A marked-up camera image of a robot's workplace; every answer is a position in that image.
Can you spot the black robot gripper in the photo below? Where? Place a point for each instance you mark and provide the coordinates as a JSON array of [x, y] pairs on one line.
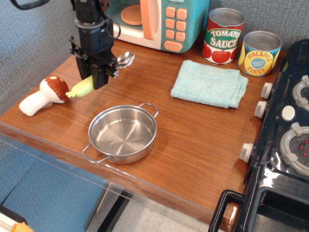
[[92, 49]]

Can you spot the spoon with yellow handle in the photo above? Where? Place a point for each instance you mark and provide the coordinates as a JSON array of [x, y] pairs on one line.
[[86, 86]]

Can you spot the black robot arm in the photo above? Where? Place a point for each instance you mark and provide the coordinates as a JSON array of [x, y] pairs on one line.
[[91, 11]]

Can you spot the plush brown white mushroom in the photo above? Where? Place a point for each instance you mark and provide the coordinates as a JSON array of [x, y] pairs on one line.
[[52, 89]]

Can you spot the stainless steel pot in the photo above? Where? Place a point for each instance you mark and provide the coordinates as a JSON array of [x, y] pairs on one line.
[[122, 134]]

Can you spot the teal toy microwave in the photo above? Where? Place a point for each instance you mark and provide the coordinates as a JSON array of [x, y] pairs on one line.
[[168, 25]]

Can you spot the light blue folded cloth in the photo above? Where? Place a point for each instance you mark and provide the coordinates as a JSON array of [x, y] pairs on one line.
[[209, 85]]

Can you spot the tomato sauce can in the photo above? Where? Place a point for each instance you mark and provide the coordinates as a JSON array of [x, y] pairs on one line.
[[223, 32]]

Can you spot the pineapple slices can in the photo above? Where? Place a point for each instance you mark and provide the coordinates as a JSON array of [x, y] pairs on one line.
[[259, 53]]

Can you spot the white stove knob middle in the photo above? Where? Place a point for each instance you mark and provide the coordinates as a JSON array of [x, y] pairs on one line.
[[260, 109]]

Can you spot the white stove knob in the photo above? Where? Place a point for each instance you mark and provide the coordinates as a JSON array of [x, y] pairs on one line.
[[266, 90], [246, 152], [260, 109]]

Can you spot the black bin with orange item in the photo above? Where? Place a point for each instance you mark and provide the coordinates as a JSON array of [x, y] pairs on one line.
[[12, 222]]

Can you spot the white stove knob bottom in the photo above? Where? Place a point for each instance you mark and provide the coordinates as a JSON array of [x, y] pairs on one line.
[[246, 152]]

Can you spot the white stove knob top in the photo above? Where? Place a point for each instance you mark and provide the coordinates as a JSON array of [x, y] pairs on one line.
[[266, 90]]

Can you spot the black toy stove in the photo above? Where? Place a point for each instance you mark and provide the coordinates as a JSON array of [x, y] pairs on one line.
[[276, 195]]

